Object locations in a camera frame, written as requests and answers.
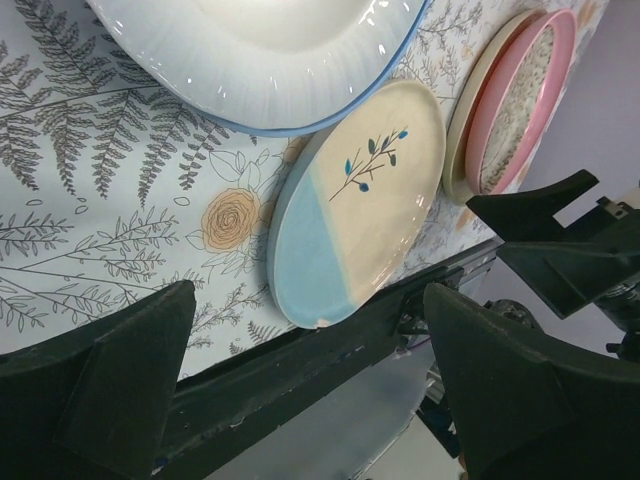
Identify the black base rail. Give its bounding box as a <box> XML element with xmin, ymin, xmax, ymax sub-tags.
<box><xmin>152</xmin><ymin>240</ymin><xmax>497</xmax><ymax>479</ymax></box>

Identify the floral patterned table mat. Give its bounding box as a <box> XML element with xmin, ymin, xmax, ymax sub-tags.
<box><xmin>1</xmin><ymin>1</ymin><xmax>606</xmax><ymax>378</ymax></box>

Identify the pale peach bottom plate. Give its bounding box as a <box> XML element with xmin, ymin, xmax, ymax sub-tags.
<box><xmin>266</xmin><ymin>79</ymin><xmax>446</xmax><ymax>329</ymax></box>

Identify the pink round plate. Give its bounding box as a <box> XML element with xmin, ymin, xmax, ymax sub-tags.
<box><xmin>465</xmin><ymin>8</ymin><xmax>577</xmax><ymax>195</ymax></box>

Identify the speckled oval dish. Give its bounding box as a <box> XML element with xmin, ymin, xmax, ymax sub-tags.
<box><xmin>480</xmin><ymin>26</ymin><xmax>554</xmax><ymax>194</ymax></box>

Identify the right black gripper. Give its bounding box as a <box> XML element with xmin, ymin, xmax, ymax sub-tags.
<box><xmin>466</xmin><ymin>169</ymin><xmax>639</xmax><ymax>360</ymax></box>

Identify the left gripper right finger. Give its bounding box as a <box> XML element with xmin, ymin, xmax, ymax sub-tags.
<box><xmin>423</xmin><ymin>284</ymin><xmax>639</xmax><ymax>479</ymax></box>

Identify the blue round plate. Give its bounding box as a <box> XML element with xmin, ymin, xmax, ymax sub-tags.
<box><xmin>205</xmin><ymin>0</ymin><xmax>433</xmax><ymax>138</ymax></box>

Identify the white deep plate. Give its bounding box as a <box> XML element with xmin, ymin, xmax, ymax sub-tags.
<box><xmin>91</xmin><ymin>1</ymin><xmax>429</xmax><ymax>137</ymax></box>

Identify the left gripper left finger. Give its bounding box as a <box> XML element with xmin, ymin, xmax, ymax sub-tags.
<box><xmin>1</xmin><ymin>281</ymin><xmax>196</xmax><ymax>479</ymax></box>

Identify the cream round plate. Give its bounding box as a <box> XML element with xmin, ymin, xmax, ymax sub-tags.
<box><xmin>442</xmin><ymin>9</ymin><xmax>545</xmax><ymax>205</ymax></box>

